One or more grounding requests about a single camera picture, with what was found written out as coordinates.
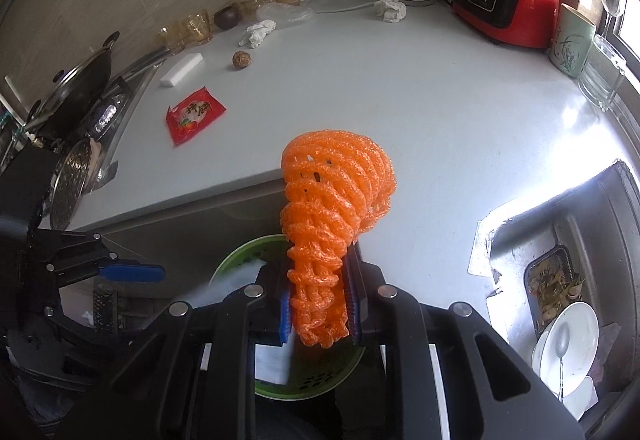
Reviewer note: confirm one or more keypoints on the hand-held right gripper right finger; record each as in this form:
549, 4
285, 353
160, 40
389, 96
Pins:
356, 315

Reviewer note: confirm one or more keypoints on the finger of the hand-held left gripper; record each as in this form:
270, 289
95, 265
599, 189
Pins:
132, 272
80, 327

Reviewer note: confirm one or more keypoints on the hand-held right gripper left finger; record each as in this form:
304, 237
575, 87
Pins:
285, 320

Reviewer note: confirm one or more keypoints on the blue and white milk carton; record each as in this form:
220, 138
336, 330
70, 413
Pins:
272, 365

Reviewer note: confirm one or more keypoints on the green plastic basket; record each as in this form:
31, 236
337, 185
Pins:
320, 382

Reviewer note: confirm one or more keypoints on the orange foam fruit net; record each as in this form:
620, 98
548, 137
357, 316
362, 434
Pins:
325, 220

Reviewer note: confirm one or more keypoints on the red snack packet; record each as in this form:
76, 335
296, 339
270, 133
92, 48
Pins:
195, 117

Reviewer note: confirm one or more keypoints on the white foam block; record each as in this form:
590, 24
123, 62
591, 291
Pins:
182, 69

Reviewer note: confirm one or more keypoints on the brown round nut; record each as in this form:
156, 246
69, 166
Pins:
240, 59

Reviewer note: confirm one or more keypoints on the white tissue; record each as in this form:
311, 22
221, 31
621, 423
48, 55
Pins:
257, 33
390, 9

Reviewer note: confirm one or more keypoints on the clear plastic bag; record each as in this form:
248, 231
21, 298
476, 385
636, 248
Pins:
285, 13

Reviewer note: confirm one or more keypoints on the black mesh basket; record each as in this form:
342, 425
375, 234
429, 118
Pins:
107, 307

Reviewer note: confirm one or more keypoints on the round metal strainer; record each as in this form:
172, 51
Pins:
70, 185

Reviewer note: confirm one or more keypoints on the black wok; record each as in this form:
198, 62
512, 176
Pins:
65, 112

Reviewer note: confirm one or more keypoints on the foil burner cover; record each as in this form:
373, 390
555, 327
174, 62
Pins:
107, 114

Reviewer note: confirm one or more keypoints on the glass wok lid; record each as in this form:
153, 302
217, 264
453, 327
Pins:
82, 79

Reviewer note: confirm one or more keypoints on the steel gas stove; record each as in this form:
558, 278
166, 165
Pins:
135, 79

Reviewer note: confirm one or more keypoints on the black tray of food scraps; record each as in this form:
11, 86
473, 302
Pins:
550, 285

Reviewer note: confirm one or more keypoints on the amber drinking glass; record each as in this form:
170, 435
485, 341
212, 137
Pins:
196, 27
172, 39

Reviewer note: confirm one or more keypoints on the metal spoon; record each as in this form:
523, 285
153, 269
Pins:
562, 345

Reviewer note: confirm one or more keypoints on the white plates with spoon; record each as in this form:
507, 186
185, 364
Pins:
582, 335

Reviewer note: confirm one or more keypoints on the small brown ceramic pot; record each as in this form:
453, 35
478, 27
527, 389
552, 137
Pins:
226, 17

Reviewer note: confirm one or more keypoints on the steel sink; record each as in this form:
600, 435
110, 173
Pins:
610, 220

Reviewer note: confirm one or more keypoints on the clear glass teapot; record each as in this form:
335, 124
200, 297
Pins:
252, 5

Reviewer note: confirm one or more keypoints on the stack of clear glass containers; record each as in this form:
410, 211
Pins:
600, 74

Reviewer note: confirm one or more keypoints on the pale green ceramic cup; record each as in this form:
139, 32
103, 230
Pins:
570, 44

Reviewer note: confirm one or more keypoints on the window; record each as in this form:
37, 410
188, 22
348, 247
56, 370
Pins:
631, 19

